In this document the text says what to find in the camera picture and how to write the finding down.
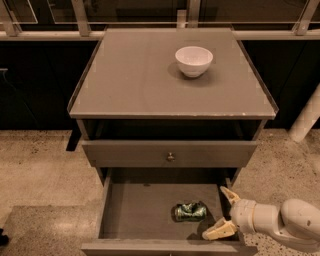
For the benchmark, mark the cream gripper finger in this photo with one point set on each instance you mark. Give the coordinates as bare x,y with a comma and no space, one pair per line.
231,196
221,229

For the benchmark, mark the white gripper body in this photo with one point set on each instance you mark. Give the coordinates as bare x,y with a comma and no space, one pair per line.
242,214

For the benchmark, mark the crushed green can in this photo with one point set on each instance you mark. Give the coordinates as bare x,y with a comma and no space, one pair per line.
190,212

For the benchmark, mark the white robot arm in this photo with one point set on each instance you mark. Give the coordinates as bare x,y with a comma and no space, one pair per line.
295,224

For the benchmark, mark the round brass drawer knob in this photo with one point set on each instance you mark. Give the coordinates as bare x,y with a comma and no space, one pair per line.
170,157

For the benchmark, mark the open middle grey drawer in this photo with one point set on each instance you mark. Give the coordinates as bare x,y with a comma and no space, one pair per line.
137,219

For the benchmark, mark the grey wooden drawer cabinet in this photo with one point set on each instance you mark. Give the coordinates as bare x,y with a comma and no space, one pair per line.
134,90

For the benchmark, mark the closed top grey drawer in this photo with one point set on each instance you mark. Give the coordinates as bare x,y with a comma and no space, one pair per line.
153,153

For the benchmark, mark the white ceramic bowl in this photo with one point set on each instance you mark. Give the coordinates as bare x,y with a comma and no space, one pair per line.
193,61

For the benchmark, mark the black object at floor edge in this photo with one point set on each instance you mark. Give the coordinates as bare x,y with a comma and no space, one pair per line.
4,239

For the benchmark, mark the metal window railing frame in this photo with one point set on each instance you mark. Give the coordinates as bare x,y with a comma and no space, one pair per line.
87,19

